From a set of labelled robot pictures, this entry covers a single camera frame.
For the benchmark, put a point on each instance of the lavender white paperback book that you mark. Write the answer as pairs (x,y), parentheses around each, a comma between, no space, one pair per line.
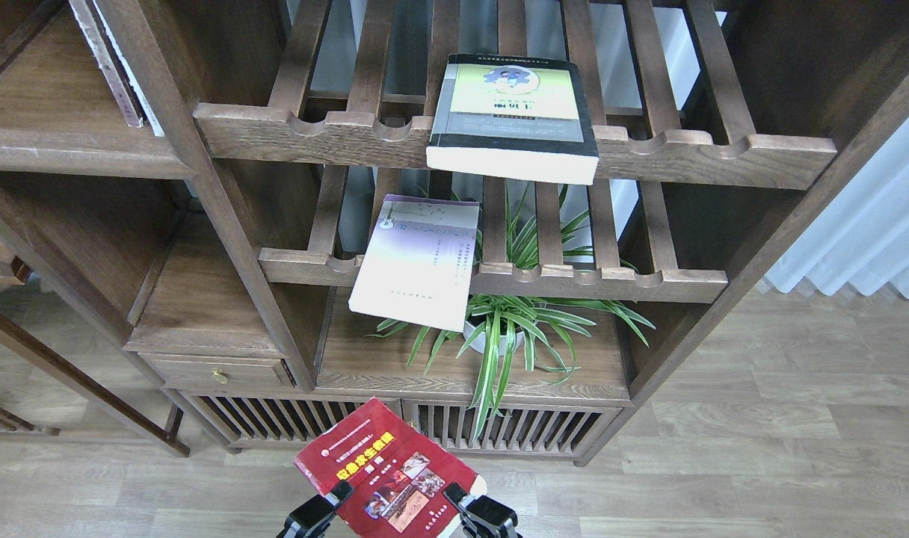
(419,262)

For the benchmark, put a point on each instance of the red paperback book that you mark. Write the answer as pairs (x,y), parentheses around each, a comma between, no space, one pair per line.
(398,479)

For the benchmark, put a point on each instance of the upright white book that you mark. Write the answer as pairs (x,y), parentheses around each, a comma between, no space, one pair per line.
(145,105)

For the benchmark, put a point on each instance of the brass drawer knob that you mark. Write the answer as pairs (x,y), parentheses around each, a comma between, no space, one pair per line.
(220,376)

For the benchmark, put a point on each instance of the upright brown-spined book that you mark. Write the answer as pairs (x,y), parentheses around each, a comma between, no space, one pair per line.
(101,45)

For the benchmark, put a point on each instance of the green spider plant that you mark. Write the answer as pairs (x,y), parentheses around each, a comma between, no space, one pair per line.
(503,323)

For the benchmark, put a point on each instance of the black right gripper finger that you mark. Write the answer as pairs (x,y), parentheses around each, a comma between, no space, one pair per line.
(482,516)

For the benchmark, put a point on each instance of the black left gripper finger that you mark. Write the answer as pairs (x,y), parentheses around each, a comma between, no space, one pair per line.
(313,518)

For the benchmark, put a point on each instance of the dark wooden bookshelf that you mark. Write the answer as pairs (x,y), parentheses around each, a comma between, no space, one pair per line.
(218,245)

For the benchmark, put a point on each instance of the white pleated curtain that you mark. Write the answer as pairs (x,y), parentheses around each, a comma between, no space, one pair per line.
(862,238)

